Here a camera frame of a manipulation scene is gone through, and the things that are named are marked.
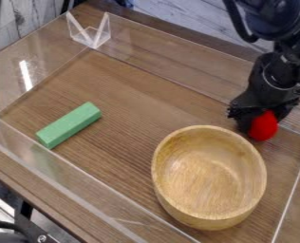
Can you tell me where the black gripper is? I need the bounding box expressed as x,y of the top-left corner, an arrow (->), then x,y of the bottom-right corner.
227,85 -> 300,133

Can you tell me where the red plush strawberry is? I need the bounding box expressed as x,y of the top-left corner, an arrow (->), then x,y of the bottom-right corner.
247,110 -> 278,141

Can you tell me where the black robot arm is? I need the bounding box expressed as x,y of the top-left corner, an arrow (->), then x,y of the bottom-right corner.
222,0 -> 300,134

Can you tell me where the wooden bowl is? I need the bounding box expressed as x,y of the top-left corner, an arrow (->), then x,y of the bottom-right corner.
151,125 -> 266,231

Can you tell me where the green rectangular block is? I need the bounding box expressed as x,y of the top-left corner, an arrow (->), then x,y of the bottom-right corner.
36,102 -> 101,149

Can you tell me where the black table leg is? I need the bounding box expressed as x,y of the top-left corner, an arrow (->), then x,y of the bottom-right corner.
13,201 -> 59,243

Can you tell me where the clear acrylic corner bracket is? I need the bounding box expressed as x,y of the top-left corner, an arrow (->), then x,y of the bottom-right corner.
64,12 -> 111,49

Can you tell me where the clear acrylic tray wall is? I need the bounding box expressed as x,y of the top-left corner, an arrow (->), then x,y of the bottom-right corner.
0,120 -> 199,243

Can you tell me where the black cable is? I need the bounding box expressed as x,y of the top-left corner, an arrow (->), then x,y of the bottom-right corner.
0,217 -> 20,235

